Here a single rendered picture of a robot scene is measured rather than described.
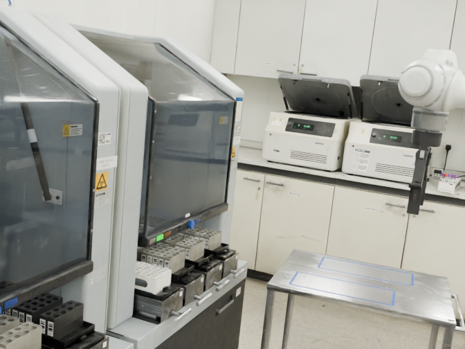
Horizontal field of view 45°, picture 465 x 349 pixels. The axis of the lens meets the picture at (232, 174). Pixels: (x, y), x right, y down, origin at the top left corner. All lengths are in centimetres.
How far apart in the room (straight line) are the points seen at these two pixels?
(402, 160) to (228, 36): 165
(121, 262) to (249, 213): 255
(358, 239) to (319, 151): 65
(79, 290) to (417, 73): 100
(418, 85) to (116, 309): 103
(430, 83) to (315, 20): 295
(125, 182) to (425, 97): 81
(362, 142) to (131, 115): 248
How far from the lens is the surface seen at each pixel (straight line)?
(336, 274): 209
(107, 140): 148
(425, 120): 152
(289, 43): 425
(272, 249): 411
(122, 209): 159
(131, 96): 154
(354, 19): 415
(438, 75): 133
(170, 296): 177
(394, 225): 385
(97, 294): 159
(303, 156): 393
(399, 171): 381
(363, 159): 383
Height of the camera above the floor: 150
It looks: 10 degrees down
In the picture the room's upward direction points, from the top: 6 degrees clockwise
